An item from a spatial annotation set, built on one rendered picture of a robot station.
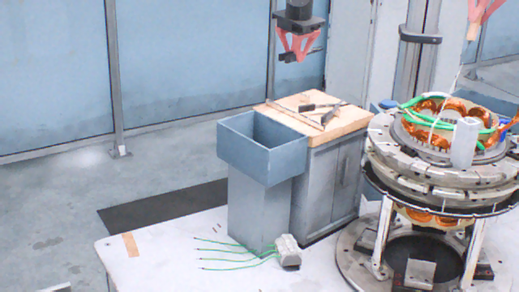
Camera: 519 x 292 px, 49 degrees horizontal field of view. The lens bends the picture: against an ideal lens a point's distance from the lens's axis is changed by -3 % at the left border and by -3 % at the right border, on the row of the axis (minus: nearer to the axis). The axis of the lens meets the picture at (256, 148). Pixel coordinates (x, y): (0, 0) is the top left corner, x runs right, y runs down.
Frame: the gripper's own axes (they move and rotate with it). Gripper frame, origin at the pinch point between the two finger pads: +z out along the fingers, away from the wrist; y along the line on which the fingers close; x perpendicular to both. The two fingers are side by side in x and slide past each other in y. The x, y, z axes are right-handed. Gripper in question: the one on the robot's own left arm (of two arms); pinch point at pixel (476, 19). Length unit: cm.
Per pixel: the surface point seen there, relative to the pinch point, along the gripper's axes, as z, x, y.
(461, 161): 24.3, -9.6, -0.5
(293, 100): 28.7, 35.4, -8.1
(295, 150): 35.4, 17.3, -15.8
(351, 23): 3, 208, 127
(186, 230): 65, 37, -23
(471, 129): 18.4, -10.2, -2.1
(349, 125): 28.3, 20.1, -2.6
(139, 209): 120, 170, 18
